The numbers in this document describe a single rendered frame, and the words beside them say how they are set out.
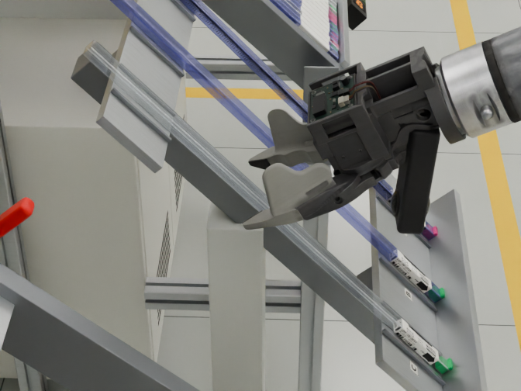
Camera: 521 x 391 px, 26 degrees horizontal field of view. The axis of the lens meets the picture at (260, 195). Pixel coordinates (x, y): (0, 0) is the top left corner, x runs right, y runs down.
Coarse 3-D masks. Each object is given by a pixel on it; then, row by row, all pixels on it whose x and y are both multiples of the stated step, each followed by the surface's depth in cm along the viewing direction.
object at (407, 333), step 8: (408, 328) 115; (400, 336) 115; (408, 336) 115; (416, 336) 115; (408, 344) 115; (416, 344) 115; (424, 344) 116; (416, 352) 116; (424, 352) 116; (432, 352) 116; (432, 360) 116
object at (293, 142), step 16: (272, 112) 105; (272, 128) 107; (288, 128) 106; (304, 128) 105; (288, 144) 107; (304, 144) 106; (256, 160) 109; (272, 160) 108; (288, 160) 107; (304, 160) 107; (320, 160) 105
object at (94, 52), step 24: (96, 48) 97; (120, 72) 98; (144, 96) 99; (168, 120) 100; (192, 144) 102; (216, 168) 103; (240, 192) 105; (312, 240) 109; (336, 264) 110; (360, 288) 111; (384, 312) 113
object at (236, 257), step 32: (224, 224) 119; (224, 256) 121; (256, 256) 121; (224, 288) 124; (256, 288) 123; (224, 320) 127; (256, 320) 126; (224, 352) 130; (256, 352) 129; (224, 384) 133; (256, 384) 133
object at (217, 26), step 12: (180, 0) 118; (192, 0) 117; (204, 12) 118; (216, 24) 119; (228, 36) 120; (240, 48) 121; (252, 60) 121; (264, 72) 122; (276, 84) 123; (288, 96) 124; (300, 108) 125; (384, 180) 132; (384, 192) 131; (432, 228) 135
